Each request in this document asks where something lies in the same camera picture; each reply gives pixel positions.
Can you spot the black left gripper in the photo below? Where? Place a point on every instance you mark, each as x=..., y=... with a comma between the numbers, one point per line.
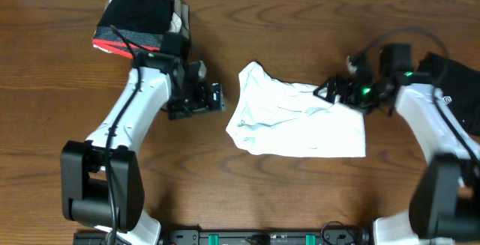
x=202, y=103

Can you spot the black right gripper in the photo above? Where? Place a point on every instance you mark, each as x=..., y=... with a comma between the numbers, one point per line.
x=346, y=83

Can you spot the white t-shirt pixel print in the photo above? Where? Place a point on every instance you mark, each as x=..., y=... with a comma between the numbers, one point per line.
x=287, y=119

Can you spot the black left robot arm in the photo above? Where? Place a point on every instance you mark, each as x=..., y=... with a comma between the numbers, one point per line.
x=101, y=182

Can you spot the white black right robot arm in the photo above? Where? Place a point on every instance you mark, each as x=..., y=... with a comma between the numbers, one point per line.
x=444, y=208

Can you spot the olive grey folded garment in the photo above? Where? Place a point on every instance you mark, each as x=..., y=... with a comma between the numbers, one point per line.
x=180, y=22

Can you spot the black folded garment pink trim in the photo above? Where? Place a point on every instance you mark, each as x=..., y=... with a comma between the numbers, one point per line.
x=135, y=16

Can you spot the black t-shirt white logo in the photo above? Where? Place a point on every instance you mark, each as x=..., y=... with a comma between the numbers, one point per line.
x=460, y=87

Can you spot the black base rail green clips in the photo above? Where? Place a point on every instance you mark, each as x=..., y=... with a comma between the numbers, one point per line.
x=333, y=233

